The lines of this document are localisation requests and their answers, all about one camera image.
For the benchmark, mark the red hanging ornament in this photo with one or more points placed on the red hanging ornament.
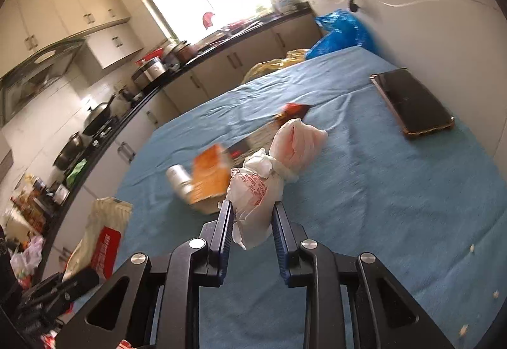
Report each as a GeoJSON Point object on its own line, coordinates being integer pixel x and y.
{"type": "Point", "coordinates": [208, 19]}

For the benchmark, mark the wok with lid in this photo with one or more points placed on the wok with lid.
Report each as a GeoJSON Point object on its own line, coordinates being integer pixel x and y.
{"type": "Point", "coordinates": [97, 115]}

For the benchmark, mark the black kitchen countertop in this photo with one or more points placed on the black kitchen countertop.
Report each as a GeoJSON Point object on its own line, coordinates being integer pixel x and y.
{"type": "Point", "coordinates": [178, 72]}

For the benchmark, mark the blue plastic bag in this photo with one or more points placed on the blue plastic bag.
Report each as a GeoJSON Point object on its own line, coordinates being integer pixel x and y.
{"type": "Point", "coordinates": [340, 32]}

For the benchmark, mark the clear plastic bags heap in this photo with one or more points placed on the clear plastic bags heap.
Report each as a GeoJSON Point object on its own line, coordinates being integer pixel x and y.
{"type": "Point", "coordinates": [27, 254]}

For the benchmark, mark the orange carton box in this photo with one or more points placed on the orange carton box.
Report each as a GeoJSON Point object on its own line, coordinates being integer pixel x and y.
{"type": "Point", "coordinates": [210, 175]}

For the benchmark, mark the red plastic lid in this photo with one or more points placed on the red plastic lid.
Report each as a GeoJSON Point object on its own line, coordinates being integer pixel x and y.
{"type": "Point", "coordinates": [152, 54]}

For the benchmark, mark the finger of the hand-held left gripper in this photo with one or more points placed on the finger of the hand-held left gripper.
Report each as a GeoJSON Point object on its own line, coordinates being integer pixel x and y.
{"type": "Point", "coordinates": [85, 281]}

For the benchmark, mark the brown cooking pot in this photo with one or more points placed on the brown cooking pot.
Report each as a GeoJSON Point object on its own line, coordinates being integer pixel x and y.
{"type": "Point", "coordinates": [186, 52]}

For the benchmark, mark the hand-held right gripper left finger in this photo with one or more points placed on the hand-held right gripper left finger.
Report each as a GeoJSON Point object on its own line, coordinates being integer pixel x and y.
{"type": "Point", "coordinates": [225, 246]}

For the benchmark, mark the range hood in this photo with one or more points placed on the range hood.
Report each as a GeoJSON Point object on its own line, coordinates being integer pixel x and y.
{"type": "Point", "coordinates": [31, 72]}

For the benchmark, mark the long white carton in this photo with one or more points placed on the long white carton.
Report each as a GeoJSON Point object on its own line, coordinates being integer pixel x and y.
{"type": "Point", "coordinates": [253, 141]}

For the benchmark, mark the green leafy vegetable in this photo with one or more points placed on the green leafy vegetable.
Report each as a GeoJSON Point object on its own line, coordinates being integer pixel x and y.
{"type": "Point", "coordinates": [77, 171]}

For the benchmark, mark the silver metal can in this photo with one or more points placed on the silver metal can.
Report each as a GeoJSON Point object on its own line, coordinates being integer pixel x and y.
{"type": "Point", "coordinates": [178, 178]}

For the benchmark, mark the yellow plastic bag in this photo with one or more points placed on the yellow plastic bag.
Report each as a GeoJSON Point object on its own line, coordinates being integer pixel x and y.
{"type": "Point", "coordinates": [269, 66]}

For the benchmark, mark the dark frying pan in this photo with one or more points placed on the dark frying pan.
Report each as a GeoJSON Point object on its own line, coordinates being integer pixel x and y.
{"type": "Point", "coordinates": [67, 151]}

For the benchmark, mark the black smartphone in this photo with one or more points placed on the black smartphone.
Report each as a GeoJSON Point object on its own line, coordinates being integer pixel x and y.
{"type": "Point", "coordinates": [416, 103]}

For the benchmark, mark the yellow crumb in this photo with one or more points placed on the yellow crumb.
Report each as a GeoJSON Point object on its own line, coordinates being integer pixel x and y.
{"type": "Point", "coordinates": [463, 330]}

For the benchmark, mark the red and white food bag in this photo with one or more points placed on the red and white food bag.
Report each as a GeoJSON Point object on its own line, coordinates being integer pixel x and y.
{"type": "Point", "coordinates": [107, 250]}

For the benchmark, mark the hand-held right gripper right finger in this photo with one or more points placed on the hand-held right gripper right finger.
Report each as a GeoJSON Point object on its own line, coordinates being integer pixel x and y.
{"type": "Point", "coordinates": [282, 246]}

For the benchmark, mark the blue ribbed table cloth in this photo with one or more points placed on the blue ribbed table cloth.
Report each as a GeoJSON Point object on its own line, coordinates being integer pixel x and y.
{"type": "Point", "coordinates": [376, 194]}

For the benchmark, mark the steel rice cooker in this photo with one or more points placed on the steel rice cooker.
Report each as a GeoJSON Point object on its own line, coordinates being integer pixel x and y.
{"type": "Point", "coordinates": [150, 72]}

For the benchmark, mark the white wall cabinet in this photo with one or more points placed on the white wall cabinet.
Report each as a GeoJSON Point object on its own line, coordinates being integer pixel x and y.
{"type": "Point", "coordinates": [59, 16]}

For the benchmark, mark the white plastic bag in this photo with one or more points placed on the white plastic bag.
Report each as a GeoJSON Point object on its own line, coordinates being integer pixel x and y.
{"type": "Point", "coordinates": [253, 194]}

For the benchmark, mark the grey base cabinets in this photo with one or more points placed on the grey base cabinets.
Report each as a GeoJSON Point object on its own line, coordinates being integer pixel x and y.
{"type": "Point", "coordinates": [222, 68]}

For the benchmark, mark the dark red snack packet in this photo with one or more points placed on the dark red snack packet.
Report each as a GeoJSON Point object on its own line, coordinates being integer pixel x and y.
{"type": "Point", "coordinates": [295, 109]}

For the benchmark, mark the small white box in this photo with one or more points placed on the small white box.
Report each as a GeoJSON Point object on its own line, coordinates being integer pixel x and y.
{"type": "Point", "coordinates": [61, 194]}

